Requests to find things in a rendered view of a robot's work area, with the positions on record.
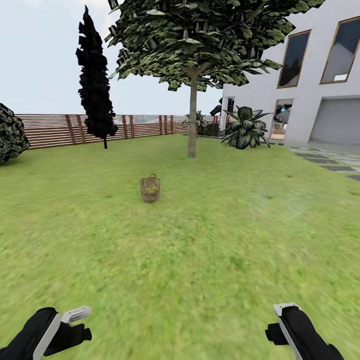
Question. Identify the tree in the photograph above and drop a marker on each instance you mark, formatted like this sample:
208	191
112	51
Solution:
182	41
95	85

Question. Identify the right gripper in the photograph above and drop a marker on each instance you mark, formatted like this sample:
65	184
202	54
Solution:
274	333

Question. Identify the wicker basket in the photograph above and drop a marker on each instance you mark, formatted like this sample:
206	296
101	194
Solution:
155	185

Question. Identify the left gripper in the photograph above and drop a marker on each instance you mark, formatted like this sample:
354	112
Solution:
73	336

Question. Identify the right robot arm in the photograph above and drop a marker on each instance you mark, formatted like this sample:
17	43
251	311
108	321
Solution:
297	330

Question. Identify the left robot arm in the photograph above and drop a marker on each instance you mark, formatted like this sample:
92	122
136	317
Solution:
45	333

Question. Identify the fixed window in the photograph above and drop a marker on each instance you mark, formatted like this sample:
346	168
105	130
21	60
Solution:
280	119

